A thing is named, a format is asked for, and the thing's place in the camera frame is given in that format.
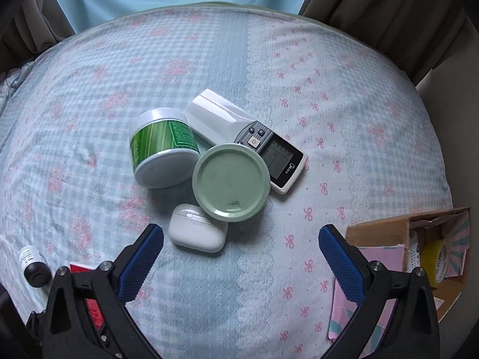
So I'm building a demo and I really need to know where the red box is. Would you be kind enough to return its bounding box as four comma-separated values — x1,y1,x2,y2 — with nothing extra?
69,263,106,330

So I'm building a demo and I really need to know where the brown curtain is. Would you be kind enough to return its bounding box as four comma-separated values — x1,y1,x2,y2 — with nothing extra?
299,0,479,83
0,0,77,79

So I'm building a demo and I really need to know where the yellow roll in box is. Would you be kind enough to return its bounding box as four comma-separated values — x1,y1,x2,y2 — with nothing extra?
419,238,451,288

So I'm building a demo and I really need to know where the checked floral bed sheet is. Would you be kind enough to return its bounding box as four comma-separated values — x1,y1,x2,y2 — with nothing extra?
0,1,455,359

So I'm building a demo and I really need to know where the cardboard box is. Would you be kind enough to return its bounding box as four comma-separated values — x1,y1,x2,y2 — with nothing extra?
345,206,472,324

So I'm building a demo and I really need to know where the small black white bottle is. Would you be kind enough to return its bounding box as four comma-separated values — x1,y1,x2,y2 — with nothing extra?
19,246,52,289

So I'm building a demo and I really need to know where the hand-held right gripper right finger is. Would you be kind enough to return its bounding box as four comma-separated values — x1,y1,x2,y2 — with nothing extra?
318,224,441,359

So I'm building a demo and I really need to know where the white remote control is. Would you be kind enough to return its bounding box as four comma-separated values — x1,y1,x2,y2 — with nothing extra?
183,89,309,195

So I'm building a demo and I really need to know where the pink patterned packet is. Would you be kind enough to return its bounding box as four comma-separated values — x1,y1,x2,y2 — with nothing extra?
327,244,407,342

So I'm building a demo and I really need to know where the pale green round lid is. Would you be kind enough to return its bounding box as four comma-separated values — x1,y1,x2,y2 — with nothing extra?
192,144,271,224

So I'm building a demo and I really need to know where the green striped white jar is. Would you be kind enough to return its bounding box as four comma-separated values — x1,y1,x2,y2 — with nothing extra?
129,108,200,189

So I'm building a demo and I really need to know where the white earbuds case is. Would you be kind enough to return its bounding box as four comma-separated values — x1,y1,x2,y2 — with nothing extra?
168,203,229,253

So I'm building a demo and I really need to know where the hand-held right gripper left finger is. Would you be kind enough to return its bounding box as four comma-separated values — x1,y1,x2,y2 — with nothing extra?
39,223,165,359

